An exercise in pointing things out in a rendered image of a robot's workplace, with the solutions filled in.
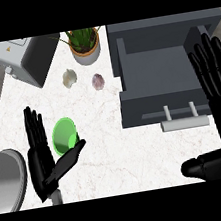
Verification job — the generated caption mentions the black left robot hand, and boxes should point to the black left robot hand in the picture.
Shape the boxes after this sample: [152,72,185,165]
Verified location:
[19,97,96,205]

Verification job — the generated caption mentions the green cup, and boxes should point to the green cup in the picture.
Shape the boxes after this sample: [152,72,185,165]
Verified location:
[48,115,83,159]

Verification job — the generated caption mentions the grey open drawer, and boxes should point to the grey open drawer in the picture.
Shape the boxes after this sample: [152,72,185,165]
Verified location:
[108,23,221,130]

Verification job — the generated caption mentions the white garlic bulb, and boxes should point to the white garlic bulb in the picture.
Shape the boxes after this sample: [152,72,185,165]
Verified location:
[60,67,80,91]

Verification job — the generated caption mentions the dark grey cabinet body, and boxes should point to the dark grey cabinet body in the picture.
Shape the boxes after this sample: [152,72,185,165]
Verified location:
[104,7,221,78]

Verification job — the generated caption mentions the purple garlic bulb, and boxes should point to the purple garlic bulb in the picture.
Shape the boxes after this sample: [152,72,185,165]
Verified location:
[90,71,107,92]

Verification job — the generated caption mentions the grey toaster appliance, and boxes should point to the grey toaster appliance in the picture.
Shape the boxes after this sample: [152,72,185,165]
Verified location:
[0,33,69,96]

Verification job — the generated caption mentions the potted green plant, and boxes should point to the potted green plant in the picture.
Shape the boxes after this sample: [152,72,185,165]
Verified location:
[49,26,107,72]

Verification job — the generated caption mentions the grey drawer handle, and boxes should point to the grey drawer handle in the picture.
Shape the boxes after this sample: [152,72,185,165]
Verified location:
[157,98,211,134]

